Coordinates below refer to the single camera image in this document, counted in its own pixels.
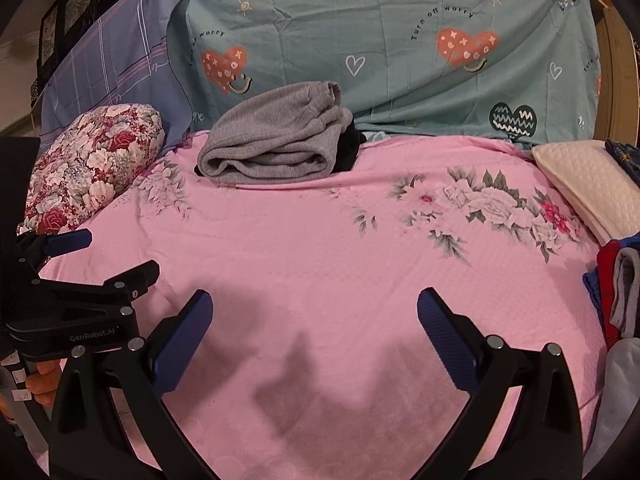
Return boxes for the black folded pants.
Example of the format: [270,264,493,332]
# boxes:
[194,115,362,177]

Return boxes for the grey folded garment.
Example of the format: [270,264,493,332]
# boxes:
[610,247,640,341]

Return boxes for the dark wooden picture screen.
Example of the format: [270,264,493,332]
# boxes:
[30,0,171,106]

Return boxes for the person's left hand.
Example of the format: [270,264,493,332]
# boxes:
[25,360,63,408]

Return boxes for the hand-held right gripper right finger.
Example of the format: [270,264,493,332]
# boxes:
[417,287,583,480]

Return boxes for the blue jeans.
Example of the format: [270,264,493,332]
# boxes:
[604,139,640,186]

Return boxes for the light grey fleece garment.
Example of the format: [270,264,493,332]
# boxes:
[582,337,640,471]

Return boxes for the blue plaid sheet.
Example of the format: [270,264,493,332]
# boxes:
[39,0,193,153]

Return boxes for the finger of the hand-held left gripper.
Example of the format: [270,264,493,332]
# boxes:
[45,261,161,306]
[15,230,94,281]

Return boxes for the light wooden bed frame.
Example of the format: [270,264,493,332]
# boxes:
[585,0,633,146]

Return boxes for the pink floral bed sheet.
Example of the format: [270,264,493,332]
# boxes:
[20,130,608,480]

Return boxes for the cream quilted pillow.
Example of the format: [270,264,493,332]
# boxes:
[531,140,640,243]

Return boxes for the blue garment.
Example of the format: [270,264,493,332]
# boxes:
[582,270,610,322]

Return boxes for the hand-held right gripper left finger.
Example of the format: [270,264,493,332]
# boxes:
[48,290,216,480]

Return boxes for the grey sweat pants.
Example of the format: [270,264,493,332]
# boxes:
[196,80,355,184]

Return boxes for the teal heart printed sheet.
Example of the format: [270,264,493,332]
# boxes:
[165,0,601,153]

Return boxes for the red floral pillow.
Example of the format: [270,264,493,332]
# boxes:
[17,104,166,236]

